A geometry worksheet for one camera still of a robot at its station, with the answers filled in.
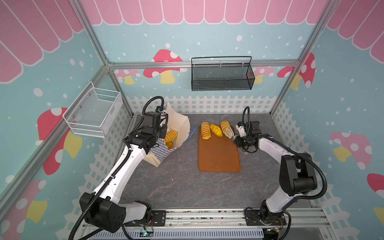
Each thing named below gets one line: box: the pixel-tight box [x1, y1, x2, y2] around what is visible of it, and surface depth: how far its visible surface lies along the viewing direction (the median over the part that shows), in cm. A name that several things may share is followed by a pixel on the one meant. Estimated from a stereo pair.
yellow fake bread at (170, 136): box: [164, 130, 178, 144], surface depth 101 cm
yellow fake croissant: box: [209, 124, 223, 137], surface depth 108 cm
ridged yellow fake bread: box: [201, 121, 212, 140], surface depth 107 cm
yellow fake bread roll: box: [220, 120, 231, 134], surface depth 108 cm
